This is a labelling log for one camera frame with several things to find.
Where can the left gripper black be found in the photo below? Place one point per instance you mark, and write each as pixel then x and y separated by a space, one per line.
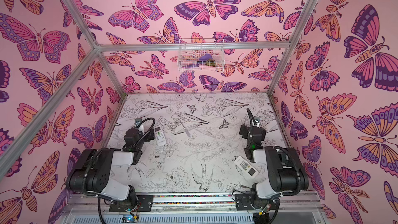
pixel 144 134

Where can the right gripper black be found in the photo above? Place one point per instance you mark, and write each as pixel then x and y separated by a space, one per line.
pixel 245 131

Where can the white remote control green buttons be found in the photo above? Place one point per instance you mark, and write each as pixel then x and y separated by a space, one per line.
pixel 160 136

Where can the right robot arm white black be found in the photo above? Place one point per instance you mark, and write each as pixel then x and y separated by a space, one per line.
pixel 285 173

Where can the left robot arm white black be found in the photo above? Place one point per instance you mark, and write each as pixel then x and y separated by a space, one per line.
pixel 91 175

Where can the white remote control with display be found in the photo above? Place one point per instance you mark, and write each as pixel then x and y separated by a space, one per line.
pixel 245 168

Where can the green circuit board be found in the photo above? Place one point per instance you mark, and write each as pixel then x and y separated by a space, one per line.
pixel 129 219

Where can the purple item in basket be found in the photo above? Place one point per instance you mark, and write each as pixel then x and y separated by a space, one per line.
pixel 205 58

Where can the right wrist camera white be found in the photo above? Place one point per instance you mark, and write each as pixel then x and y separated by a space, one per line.
pixel 257 121

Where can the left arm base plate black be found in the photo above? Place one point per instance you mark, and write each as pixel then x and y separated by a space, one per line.
pixel 140 203

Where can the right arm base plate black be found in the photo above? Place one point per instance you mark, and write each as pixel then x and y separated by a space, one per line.
pixel 245 202

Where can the aluminium front rail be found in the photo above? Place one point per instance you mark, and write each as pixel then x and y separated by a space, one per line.
pixel 213 202

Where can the white wire basket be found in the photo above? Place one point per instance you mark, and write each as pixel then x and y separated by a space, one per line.
pixel 201 55

